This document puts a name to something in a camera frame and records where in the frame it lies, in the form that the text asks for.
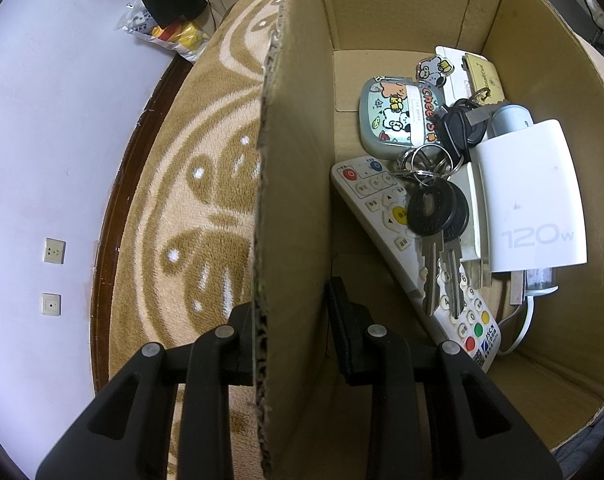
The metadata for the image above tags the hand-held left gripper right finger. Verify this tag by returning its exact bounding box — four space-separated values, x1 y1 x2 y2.
326 276 562 480

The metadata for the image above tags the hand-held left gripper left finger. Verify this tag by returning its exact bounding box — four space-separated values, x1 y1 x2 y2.
34 302 257 480

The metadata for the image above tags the white remote control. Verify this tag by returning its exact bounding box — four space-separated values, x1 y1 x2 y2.
330 156 502 373

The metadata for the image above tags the bunch of black keys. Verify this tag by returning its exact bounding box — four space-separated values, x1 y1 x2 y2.
394 96 488 322

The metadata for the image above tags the cartoon printed case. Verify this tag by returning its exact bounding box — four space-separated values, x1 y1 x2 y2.
358 75 441 148

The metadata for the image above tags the large white charger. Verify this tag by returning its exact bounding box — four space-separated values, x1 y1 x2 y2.
474 120 590 273

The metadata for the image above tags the brown cardboard box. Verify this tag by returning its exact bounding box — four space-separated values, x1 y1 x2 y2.
252 0 604 480

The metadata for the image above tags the white tube bottle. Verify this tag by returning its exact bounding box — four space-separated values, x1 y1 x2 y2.
435 45 482 106

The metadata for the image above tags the white cylindrical power bank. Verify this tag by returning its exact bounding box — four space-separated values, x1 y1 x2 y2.
484 102 560 356

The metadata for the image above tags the cartoon acrylic charm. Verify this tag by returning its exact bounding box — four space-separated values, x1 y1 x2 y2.
416 55 455 86

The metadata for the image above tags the gold rectangular tag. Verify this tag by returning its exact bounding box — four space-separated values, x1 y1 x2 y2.
460 52 505 106

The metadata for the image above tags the clear plastic snack bag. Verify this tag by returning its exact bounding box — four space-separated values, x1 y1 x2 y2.
113 0 210 63

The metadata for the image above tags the dark wooden bed frame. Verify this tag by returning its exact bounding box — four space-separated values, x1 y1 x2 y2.
89 52 195 396

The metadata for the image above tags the plain wall socket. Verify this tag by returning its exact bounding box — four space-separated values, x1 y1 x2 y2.
39 292 63 317

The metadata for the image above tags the wall socket with holes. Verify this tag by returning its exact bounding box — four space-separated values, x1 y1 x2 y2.
43 239 67 266

